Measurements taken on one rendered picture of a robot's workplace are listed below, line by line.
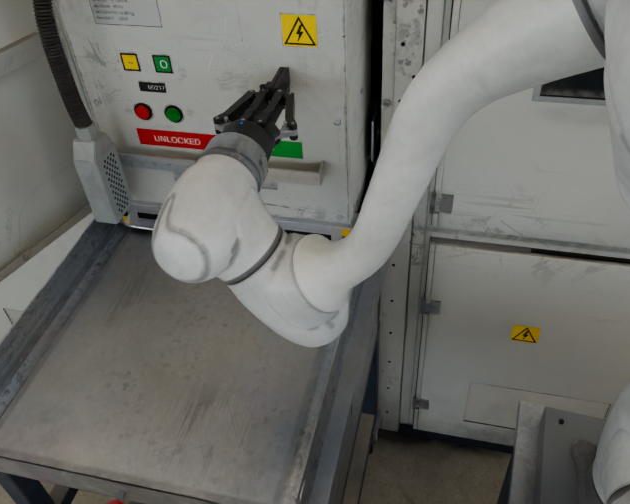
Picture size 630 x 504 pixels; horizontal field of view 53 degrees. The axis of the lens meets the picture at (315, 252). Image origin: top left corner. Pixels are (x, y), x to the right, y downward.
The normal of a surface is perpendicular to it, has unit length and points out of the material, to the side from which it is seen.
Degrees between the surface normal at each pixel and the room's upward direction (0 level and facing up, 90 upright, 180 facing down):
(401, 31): 90
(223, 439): 0
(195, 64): 90
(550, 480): 3
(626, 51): 81
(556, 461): 3
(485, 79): 97
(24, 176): 90
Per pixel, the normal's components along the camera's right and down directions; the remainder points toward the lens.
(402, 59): -0.23, 0.67
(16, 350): 0.97, 0.12
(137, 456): -0.05, -0.73
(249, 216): 0.79, -0.25
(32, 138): 0.85, 0.32
